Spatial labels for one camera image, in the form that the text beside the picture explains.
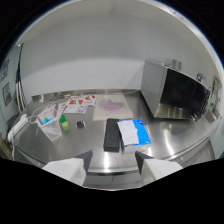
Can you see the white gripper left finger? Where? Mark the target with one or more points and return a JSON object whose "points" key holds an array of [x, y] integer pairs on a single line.
{"points": [[68, 168]]}

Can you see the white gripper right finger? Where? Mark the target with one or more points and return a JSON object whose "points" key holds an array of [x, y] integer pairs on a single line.
{"points": [[156, 167]]}

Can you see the small black GoPro battery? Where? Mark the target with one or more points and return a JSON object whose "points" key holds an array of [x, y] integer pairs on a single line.
{"points": [[80, 124]]}

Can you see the green plastic block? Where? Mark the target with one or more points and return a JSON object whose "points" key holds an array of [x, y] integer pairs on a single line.
{"points": [[64, 123]]}

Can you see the clear plastic container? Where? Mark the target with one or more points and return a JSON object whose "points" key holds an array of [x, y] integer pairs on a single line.
{"points": [[51, 126]]}

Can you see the black rectangular box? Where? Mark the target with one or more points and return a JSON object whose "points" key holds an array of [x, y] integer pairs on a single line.
{"points": [[112, 134]]}

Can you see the colourful printed leaflet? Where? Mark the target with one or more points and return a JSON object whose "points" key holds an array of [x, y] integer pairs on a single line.
{"points": [[79, 104]]}

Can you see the white power strip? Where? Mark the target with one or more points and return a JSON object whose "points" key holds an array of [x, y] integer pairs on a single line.
{"points": [[17, 127]]}

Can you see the paper sheet with purple drawing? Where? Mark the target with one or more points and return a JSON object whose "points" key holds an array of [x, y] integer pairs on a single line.
{"points": [[112, 106]]}

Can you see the stainless steel microwave oven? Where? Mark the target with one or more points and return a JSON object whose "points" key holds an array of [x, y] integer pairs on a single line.
{"points": [[174, 91]]}

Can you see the framed wall picture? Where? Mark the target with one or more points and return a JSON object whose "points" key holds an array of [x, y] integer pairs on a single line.
{"points": [[7, 94], [4, 70]]}

